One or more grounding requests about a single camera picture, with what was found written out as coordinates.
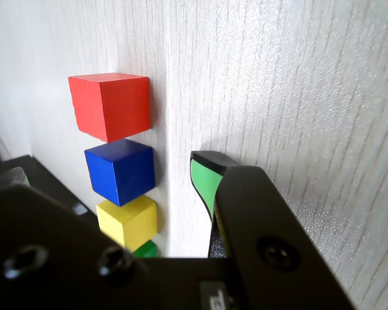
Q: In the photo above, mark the blue wooden cube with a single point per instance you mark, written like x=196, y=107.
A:
x=123, y=174

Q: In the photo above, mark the red wooden cube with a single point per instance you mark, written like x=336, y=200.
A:
x=116, y=106

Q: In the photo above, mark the clear tape piece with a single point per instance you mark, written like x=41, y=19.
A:
x=79, y=209

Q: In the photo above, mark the black box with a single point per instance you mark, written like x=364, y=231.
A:
x=38, y=171

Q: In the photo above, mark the green wooden cube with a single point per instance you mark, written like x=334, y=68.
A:
x=147, y=250

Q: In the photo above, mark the yellow wooden cube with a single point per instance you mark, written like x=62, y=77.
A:
x=129, y=223

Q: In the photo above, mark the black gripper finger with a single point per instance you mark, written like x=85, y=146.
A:
x=262, y=226
x=45, y=232

